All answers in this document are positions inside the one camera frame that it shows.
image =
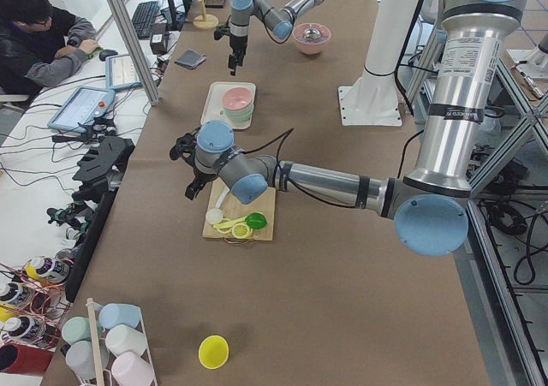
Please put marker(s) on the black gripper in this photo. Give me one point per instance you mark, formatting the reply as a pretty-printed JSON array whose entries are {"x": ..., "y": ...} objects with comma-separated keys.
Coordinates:
[
  {"x": 238, "y": 44},
  {"x": 199, "y": 176}
]

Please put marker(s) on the white ceramic spoon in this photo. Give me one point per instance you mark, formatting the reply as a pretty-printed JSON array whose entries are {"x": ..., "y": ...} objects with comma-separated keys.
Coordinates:
[{"x": 220, "y": 199}]

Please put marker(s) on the small pink bowl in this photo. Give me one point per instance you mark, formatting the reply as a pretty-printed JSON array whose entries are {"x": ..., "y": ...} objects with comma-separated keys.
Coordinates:
[{"x": 237, "y": 98}]

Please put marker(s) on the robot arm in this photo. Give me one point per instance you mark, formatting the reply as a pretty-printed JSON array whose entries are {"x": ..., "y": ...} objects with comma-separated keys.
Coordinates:
[
  {"x": 426, "y": 204},
  {"x": 278, "y": 23}
]

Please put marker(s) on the large pink ice bowl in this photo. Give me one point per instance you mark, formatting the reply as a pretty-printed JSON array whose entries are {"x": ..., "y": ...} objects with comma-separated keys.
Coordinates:
[{"x": 308, "y": 49}]

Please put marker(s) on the grey folded cloth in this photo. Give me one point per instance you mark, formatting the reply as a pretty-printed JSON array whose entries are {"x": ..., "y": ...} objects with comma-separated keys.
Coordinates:
[{"x": 190, "y": 59}]

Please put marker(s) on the wooden mug tree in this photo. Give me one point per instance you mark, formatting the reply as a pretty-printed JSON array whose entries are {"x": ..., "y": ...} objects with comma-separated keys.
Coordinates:
[{"x": 204, "y": 20}]

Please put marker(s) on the yellow plastic knife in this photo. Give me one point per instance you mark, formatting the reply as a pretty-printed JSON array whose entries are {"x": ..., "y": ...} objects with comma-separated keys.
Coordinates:
[{"x": 226, "y": 225}]

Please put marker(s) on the white rabbit tray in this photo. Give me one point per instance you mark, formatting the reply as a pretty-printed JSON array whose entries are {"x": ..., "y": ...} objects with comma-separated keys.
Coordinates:
[{"x": 214, "y": 110}]

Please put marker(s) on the stacked green bowls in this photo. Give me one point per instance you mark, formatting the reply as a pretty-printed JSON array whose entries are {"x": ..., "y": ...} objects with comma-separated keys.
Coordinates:
[{"x": 240, "y": 115}]

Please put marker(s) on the lemon slice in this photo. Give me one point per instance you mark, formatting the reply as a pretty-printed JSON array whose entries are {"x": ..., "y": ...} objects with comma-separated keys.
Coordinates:
[{"x": 241, "y": 231}]

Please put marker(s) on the green lime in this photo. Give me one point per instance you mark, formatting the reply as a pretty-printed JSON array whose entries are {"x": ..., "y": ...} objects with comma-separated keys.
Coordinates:
[{"x": 256, "y": 220}]

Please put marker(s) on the black power adapter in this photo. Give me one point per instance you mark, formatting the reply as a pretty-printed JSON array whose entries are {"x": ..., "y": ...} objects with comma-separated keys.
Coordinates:
[{"x": 159, "y": 38}]

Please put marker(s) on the black tool stand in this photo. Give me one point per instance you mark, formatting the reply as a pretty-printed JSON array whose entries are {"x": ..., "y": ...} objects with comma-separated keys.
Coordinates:
[{"x": 100, "y": 173}]

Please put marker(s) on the black keyboard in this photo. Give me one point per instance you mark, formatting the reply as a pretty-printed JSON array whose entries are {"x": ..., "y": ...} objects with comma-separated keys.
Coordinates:
[{"x": 144, "y": 18}]

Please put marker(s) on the blue teach pendant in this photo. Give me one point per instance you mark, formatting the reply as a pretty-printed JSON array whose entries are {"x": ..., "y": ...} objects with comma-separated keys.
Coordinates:
[
  {"x": 120, "y": 73},
  {"x": 83, "y": 107}
]

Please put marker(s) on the blue cup on rack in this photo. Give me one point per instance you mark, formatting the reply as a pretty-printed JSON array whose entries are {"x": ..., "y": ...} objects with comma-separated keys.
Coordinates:
[{"x": 114, "y": 314}]

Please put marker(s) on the white cup on rack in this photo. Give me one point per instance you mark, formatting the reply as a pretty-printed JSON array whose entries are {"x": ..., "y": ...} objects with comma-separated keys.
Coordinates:
[{"x": 122, "y": 339}]

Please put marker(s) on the yellow paint bottle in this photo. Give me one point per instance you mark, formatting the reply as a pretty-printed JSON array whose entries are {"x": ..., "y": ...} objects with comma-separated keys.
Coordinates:
[{"x": 51, "y": 270}]

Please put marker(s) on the green cup on rack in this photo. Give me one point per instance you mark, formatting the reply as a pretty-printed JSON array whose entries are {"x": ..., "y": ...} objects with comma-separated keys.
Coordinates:
[{"x": 76, "y": 329}]

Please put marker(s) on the seated person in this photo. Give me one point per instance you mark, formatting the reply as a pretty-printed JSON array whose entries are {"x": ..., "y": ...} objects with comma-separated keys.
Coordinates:
[{"x": 41, "y": 45}]

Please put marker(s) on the pink cup on rack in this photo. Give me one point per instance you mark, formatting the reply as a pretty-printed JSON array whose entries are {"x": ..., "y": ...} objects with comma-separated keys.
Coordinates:
[{"x": 130, "y": 369}]

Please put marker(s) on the aluminium frame post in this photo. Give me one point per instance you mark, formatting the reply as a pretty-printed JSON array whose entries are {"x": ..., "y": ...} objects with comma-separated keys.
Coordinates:
[{"x": 129, "y": 38}]

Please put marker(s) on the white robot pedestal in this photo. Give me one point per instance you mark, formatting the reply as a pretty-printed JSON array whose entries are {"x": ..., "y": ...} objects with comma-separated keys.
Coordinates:
[{"x": 373, "y": 99}]

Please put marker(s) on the wooden cup rack post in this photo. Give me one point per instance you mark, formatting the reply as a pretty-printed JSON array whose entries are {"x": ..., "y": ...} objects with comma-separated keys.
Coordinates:
[{"x": 99, "y": 372}]

